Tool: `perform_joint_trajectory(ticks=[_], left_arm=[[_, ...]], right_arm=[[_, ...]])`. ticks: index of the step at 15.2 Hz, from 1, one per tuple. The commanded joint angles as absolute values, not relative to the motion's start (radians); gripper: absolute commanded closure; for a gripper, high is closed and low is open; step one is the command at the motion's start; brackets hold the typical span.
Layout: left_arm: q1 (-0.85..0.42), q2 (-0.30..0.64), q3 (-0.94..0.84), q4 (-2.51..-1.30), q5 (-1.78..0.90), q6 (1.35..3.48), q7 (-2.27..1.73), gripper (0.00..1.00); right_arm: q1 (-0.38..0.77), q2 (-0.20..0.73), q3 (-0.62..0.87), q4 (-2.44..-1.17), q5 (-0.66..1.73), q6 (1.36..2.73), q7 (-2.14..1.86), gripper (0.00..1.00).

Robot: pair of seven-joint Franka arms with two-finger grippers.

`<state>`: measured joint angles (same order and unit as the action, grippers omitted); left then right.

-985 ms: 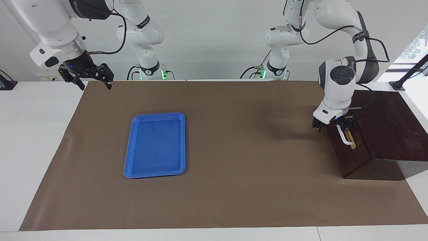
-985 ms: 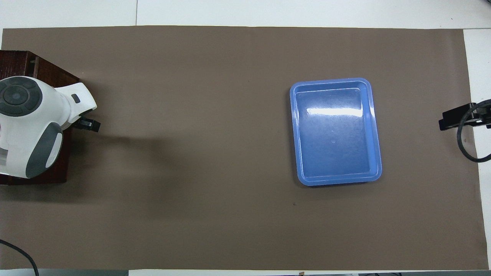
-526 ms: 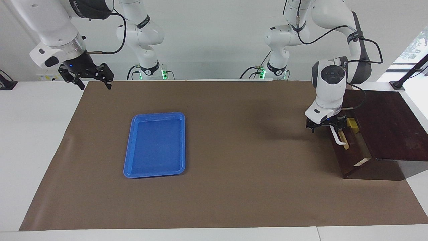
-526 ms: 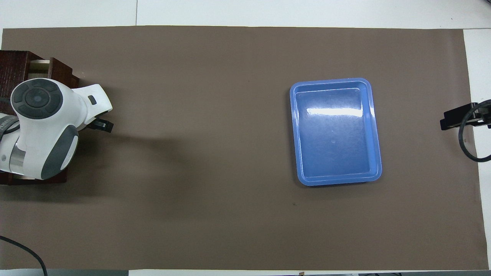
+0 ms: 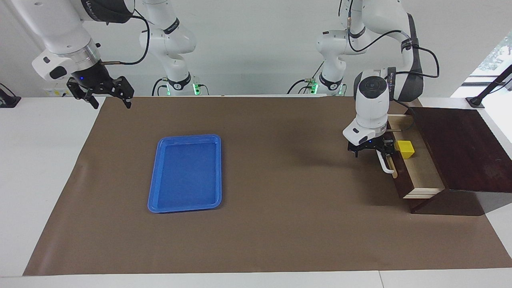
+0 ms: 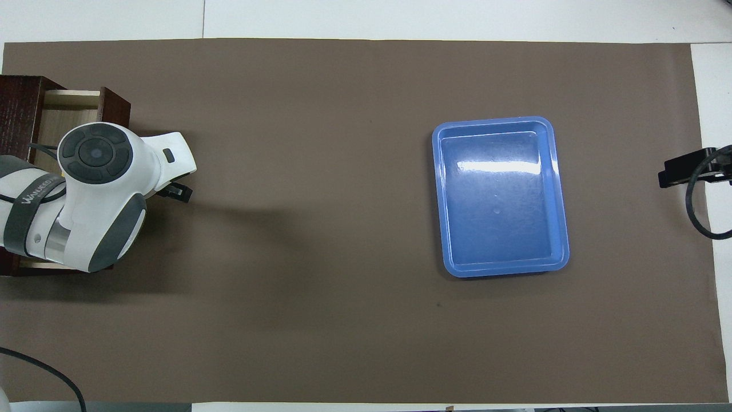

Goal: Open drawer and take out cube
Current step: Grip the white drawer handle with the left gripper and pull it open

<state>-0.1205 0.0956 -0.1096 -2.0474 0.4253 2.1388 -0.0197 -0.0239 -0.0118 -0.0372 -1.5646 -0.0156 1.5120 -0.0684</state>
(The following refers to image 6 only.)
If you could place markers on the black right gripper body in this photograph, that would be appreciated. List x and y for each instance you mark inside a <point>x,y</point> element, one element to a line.
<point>723,167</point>

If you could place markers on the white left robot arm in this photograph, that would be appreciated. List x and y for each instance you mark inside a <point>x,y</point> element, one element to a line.
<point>97,189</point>

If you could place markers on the dark brown wooden cabinet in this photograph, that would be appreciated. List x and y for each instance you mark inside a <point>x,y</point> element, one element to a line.
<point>17,109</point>

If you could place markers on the blue plastic tray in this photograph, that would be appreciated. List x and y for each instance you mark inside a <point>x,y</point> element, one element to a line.
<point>497,200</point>

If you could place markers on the brown table mat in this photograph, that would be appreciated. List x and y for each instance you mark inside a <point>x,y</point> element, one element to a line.
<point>343,343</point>

